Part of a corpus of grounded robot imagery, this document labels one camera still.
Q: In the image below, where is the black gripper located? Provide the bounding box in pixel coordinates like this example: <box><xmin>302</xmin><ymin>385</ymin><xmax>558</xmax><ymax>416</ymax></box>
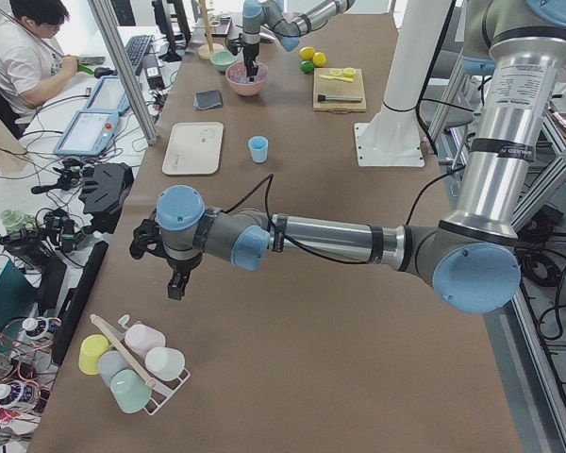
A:
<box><xmin>225</xmin><ymin>32</ymin><xmax>260</xmax><ymax>83</ymax></box>
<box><xmin>129</xmin><ymin>218</ymin><xmax>203</xmax><ymax>300</ymax></box>

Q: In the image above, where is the pink bowl of ice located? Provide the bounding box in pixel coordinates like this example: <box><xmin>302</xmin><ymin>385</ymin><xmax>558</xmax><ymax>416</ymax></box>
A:
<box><xmin>225</xmin><ymin>61</ymin><xmax>268</xmax><ymax>96</ymax></box>

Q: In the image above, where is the wooden cup tree stand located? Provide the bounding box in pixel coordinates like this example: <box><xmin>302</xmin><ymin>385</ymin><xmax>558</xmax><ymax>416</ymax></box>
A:
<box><xmin>197</xmin><ymin>0</ymin><xmax>225</xmax><ymax>60</ymax></box>

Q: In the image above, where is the pink plastic cup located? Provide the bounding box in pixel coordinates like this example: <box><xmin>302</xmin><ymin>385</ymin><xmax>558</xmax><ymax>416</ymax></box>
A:
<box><xmin>124</xmin><ymin>323</ymin><xmax>166</xmax><ymax>360</ymax></box>

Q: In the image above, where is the light blue plastic cup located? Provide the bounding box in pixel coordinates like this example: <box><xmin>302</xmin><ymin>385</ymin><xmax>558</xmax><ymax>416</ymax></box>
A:
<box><xmin>247</xmin><ymin>136</ymin><xmax>269</xmax><ymax>163</ymax></box>

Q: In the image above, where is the white plastic cup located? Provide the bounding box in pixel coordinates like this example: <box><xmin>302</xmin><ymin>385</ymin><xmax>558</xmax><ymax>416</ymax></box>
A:
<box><xmin>144</xmin><ymin>346</ymin><xmax>186</xmax><ymax>381</ymax></box>

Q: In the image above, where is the grey plastic cup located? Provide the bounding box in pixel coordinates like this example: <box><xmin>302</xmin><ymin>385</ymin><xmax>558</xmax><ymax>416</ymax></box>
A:
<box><xmin>98</xmin><ymin>350</ymin><xmax>128</xmax><ymax>387</ymax></box>

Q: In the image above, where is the yellow plastic cup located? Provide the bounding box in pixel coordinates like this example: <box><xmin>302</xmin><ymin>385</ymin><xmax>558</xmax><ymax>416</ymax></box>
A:
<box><xmin>78</xmin><ymin>334</ymin><xmax>110</xmax><ymax>376</ymax></box>

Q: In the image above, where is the mint plastic cup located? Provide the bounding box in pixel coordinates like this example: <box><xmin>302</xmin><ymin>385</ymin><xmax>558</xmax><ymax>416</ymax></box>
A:
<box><xmin>109</xmin><ymin>369</ymin><xmax>152</xmax><ymax>413</ymax></box>

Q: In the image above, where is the mint green bowl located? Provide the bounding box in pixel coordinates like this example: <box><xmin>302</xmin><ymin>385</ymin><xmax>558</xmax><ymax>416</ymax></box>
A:
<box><xmin>210</xmin><ymin>50</ymin><xmax>237</xmax><ymax>73</ymax></box>

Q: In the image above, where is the dark grey folded cloth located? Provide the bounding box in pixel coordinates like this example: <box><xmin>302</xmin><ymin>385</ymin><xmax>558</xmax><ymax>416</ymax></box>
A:
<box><xmin>193</xmin><ymin>90</ymin><xmax>224</xmax><ymax>110</ymax></box>

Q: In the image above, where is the green lime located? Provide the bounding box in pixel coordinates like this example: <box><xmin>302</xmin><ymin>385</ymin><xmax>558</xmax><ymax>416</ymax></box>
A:
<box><xmin>300</xmin><ymin>61</ymin><xmax>314</xmax><ymax>74</ymax></box>

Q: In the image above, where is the yellow lemon far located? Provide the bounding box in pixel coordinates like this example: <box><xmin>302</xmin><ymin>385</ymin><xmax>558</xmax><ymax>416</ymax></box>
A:
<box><xmin>298</xmin><ymin>46</ymin><xmax>316</xmax><ymax>60</ymax></box>

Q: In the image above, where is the yellow lemon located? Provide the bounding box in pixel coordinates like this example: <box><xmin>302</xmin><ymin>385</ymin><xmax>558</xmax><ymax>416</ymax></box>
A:
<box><xmin>298</xmin><ymin>46</ymin><xmax>316</xmax><ymax>60</ymax></box>
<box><xmin>311</xmin><ymin>52</ymin><xmax>327</xmax><ymax>67</ymax></box>

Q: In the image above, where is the yellow lemon near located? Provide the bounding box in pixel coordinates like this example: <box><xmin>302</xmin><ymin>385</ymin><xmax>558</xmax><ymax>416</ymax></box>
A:
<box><xmin>311</xmin><ymin>52</ymin><xmax>327</xmax><ymax>67</ymax></box>

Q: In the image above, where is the steel muddler black tip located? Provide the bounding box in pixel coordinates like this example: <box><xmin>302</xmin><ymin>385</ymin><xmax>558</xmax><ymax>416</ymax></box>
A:
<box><xmin>317</xmin><ymin>94</ymin><xmax>363</xmax><ymax>103</ymax></box>

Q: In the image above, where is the black monitor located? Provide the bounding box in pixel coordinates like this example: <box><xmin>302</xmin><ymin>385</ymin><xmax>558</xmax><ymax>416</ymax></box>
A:
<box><xmin>151</xmin><ymin>0</ymin><xmax>191</xmax><ymax>62</ymax></box>

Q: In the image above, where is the wooden cutting board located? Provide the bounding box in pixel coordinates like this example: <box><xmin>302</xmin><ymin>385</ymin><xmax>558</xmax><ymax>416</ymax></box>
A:
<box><xmin>313</xmin><ymin>68</ymin><xmax>367</xmax><ymax>112</ymax></box>

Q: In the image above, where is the yellow plastic knife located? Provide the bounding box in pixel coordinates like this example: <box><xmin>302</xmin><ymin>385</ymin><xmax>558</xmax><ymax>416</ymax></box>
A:
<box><xmin>318</xmin><ymin>74</ymin><xmax>355</xmax><ymax>83</ymax></box>

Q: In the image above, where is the cream rabbit tray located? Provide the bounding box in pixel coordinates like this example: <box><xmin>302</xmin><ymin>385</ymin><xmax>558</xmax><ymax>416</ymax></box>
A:
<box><xmin>162</xmin><ymin>122</ymin><xmax>224</xmax><ymax>176</ymax></box>

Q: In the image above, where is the lemon slice upper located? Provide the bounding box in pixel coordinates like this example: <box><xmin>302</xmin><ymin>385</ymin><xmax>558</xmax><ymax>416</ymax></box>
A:
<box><xmin>342</xmin><ymin>67</ymin><xmax>357</xmax><ymax>77</ymax></box>

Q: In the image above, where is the black keyboard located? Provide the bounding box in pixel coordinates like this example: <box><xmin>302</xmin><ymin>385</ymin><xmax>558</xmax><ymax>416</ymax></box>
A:
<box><xmin>125</xmin><ymin>35</ymin><xmax>153</xmax><ymax>65</ymax></box>

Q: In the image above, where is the blue teach pendant far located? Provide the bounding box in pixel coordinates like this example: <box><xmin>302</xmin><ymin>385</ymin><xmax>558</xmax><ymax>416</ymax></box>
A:
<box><xmin>86</xmin><ymin>75</ymin><xmax>130</xmax><ymax>114</ymax></box>

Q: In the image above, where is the blue teach pendant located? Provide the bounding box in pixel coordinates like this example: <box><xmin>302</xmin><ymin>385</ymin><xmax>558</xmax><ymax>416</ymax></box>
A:
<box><xmin>53</xmin><ymin>109</ymin><xmax>120</xmax><ymax>157</ymax></box>
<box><xmin>86</xmin><ymin>75</ymin><xmax>130</xmax><ymax>114</ymax></box>

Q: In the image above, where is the blue teach pendant near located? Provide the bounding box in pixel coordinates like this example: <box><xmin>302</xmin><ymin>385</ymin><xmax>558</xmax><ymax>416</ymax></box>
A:
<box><xmin>53</xmin><ymin>109</ymin><xmax>120</xmax><ymax>157</ymax></box>

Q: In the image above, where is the seated person white shirt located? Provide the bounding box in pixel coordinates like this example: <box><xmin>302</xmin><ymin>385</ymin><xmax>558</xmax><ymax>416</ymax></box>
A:
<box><xmin>0</xmin><ymin>0</ymin><xmax>78</xmax><ymax>116</ymax></box>

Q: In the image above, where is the white wire cup rack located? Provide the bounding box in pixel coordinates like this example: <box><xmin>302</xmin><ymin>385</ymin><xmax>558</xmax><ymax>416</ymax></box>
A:
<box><xmin>90</xmin><ymin>314</ymin><xmax>191</xmax><ymax>415</ymax></box>

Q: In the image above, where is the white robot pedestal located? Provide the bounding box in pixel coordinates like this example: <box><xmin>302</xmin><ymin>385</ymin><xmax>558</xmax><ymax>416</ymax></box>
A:
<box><xmin>355</xmin><ymin>0</ymin><xmax>455</xmax><ymax>168</ymax></box>

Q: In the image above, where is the aluminium frame post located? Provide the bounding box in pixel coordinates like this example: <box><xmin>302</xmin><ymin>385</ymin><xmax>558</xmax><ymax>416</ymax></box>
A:
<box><xmin>88</xmin><ymin>0</ymin><xmax>158</xmax><ymax>145</ymax></box>

